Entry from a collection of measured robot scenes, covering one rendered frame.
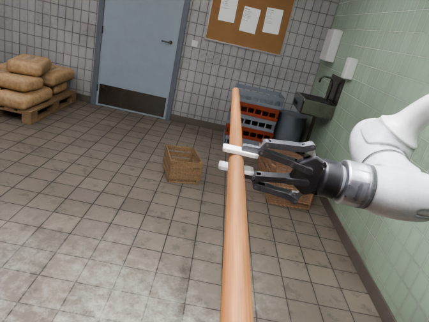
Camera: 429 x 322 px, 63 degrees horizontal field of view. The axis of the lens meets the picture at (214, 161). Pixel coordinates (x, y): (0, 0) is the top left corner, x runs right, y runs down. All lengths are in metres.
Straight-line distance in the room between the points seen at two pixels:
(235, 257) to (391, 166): 0.46
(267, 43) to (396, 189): 4.28
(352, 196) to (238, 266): 0.39
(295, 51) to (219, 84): 1.09
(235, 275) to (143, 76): 4.76
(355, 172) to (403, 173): 0.09
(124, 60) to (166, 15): 0.82
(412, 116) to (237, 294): 0.61
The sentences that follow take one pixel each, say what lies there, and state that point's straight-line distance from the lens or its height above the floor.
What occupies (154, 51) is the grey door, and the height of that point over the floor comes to 0.89.
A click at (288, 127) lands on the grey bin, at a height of 0.41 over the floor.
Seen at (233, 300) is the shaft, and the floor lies 1.21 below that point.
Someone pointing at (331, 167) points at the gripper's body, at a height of 1.23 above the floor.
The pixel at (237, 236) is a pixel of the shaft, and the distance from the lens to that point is 0.42.
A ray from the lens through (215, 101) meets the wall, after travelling 5.01.
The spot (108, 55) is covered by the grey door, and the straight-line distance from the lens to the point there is 5.15.
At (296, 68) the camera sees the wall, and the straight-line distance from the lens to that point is 5.02.
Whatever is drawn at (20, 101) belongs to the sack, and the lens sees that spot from 4.24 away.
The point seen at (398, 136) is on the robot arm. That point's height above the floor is 1.29.
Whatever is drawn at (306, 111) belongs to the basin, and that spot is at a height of 0.76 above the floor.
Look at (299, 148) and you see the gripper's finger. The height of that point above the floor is 1.25.
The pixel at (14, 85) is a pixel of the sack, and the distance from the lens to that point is 4.37.
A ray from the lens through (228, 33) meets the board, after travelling 4.89.
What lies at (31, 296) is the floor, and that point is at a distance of 2.09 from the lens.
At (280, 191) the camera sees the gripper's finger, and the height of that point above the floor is 1.15.
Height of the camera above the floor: 1.44
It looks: 21 degrees down
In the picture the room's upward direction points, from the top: 13 degrees clockwise
